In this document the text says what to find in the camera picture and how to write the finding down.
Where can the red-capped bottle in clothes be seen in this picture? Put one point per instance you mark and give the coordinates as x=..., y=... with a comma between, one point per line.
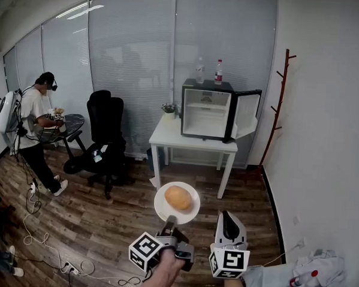
x=304, y=278

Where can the person's pale clothing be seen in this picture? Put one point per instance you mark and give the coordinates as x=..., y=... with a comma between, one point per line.
x=268, y=282

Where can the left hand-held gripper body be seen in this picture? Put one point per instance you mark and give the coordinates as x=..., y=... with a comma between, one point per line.
x=144, y=249

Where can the white square table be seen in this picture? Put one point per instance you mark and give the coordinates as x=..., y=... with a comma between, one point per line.
x=168, y=136

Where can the black mini fridge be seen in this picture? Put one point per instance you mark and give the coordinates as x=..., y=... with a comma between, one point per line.
x=208, y=85

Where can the white and teal device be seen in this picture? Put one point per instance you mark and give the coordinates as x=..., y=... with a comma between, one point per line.
x=98, y=156

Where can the red-brown wooden coat rack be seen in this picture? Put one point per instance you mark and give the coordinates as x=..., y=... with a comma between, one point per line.
x=278, y=110

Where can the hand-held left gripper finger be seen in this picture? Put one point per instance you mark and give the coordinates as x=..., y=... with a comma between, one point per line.
x=169, y=226

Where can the pile of white clothes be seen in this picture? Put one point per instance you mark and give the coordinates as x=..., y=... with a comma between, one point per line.
x=326, y=267

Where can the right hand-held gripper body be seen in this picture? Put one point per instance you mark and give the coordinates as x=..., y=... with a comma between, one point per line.
x=230, y=261

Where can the orange bread bun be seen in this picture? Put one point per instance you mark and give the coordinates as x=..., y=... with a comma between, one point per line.
x=178, y=197

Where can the white round plate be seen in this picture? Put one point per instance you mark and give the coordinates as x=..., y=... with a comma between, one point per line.
x=194, y=206

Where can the round black marble table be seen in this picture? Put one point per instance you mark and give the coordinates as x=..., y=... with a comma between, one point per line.
x=74, y=122

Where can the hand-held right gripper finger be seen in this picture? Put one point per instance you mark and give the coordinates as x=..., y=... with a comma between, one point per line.
x=220, y=232
x=235, y=231

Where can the small white power strip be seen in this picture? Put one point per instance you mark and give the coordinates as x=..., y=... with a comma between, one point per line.
x=32, y=187

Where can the person's left forearm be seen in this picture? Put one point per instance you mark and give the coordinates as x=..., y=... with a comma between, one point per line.
x=160, y=277

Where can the black bin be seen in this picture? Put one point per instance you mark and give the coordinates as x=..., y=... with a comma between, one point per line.
x=151, y=159

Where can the small potted flower plant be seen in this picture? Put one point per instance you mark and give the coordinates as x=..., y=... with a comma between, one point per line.
x=169, y=110

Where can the clear bottle with white cap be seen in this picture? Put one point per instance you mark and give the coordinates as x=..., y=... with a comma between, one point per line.
x=200, y=72

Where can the clear bottle with red cap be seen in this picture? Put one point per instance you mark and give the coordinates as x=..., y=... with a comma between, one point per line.
x=218, y=74

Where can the black office chair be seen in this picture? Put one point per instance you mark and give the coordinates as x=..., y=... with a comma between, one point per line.
x=106, y=115

